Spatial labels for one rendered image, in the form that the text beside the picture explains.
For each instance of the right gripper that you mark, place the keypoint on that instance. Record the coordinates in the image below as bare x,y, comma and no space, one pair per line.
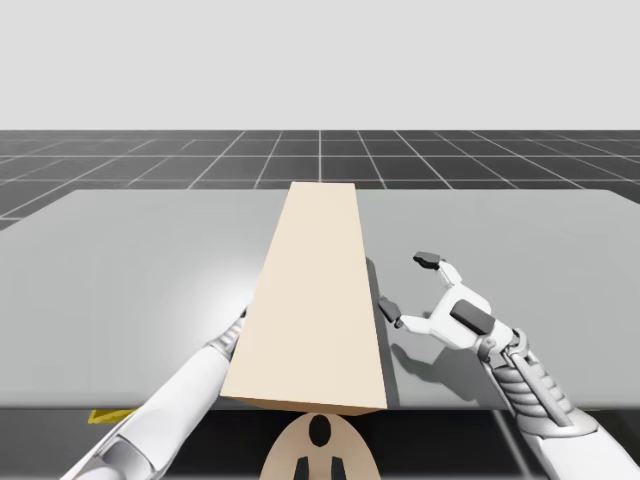
462,320

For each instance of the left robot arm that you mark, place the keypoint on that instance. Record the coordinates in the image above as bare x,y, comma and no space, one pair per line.
175,400

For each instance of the tall board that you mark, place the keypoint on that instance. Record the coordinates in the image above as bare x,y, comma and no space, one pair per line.
310,310

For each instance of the tan robot part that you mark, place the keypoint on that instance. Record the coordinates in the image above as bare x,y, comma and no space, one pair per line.
320,450

